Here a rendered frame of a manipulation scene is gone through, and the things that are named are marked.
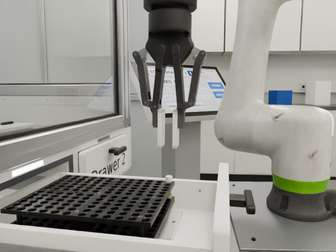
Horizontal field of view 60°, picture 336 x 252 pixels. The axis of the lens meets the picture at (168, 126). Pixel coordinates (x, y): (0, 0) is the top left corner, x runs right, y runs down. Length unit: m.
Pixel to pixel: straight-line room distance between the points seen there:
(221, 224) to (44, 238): 0.22
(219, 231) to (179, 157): 1.08
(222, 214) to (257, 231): 0.33
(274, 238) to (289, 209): 0.10
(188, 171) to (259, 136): 0.77
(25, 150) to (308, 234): 0.57
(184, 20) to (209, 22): 3.29
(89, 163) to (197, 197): 0.28
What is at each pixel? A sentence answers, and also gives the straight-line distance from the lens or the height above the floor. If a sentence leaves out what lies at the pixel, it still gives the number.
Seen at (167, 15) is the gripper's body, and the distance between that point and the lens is 0.50.
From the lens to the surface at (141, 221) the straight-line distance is 0.41.
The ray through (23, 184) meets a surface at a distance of 0.75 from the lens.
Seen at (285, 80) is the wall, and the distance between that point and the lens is 4.25.
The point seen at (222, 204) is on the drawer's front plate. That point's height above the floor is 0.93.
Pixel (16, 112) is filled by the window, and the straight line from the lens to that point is 0.56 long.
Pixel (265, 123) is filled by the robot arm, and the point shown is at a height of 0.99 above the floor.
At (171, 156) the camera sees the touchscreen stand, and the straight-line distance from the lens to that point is 1.40.
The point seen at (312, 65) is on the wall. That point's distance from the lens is 4.37.
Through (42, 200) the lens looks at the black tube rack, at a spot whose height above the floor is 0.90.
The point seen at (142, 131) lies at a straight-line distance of 2.13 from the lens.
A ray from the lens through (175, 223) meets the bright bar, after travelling 0.51.
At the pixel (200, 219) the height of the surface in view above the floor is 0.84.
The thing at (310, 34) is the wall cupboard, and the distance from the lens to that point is 4.01.
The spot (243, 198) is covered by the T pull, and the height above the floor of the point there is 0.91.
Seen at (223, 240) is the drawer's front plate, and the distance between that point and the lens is 0.32.
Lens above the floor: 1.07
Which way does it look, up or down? 7 degrees down
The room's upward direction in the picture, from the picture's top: straight up
